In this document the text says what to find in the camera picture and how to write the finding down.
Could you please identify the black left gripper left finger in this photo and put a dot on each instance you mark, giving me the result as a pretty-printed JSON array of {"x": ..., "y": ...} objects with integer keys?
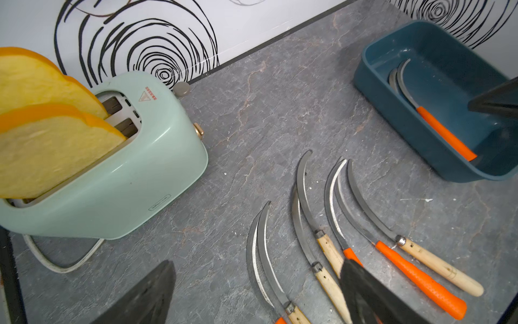
[{"x": 148, "y": 301}]

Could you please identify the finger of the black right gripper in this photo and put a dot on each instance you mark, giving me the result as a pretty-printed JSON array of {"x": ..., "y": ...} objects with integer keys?
[{"x": 500, "y": 101}]

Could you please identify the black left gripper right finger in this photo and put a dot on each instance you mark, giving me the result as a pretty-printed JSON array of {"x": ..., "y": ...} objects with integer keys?
[{"x": 369, "y": 301}]

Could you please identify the orange handle sickle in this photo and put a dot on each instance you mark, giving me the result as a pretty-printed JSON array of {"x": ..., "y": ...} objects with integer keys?
[
  {"x": 442, "y": 131},
  {"x": 275, "y": 313},
  {"x": 333, "y": 183},
  {"x": 448, "y": 302}
]

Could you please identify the teal plastic storage box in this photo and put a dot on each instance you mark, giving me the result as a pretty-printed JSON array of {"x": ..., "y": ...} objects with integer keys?
[{"x": 442, "y": 76}]

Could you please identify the mint green toaster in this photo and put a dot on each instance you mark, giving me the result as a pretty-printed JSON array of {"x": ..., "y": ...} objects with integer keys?
[{"x": 163, "y": 156}]

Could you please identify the yellow toast slice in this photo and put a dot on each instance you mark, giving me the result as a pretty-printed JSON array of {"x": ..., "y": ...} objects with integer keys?
[
  {"x": 44, "y": 145},
  {"x": 28, "y": 78}
]

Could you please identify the wooden handle sickle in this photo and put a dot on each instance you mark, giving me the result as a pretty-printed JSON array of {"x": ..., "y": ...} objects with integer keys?
[
  {"x": 433, "y": 262},
  {"x": 293, "y": 312},
  {"x": 329, "y": 285},
  {"x": 332, "y": 254}
]

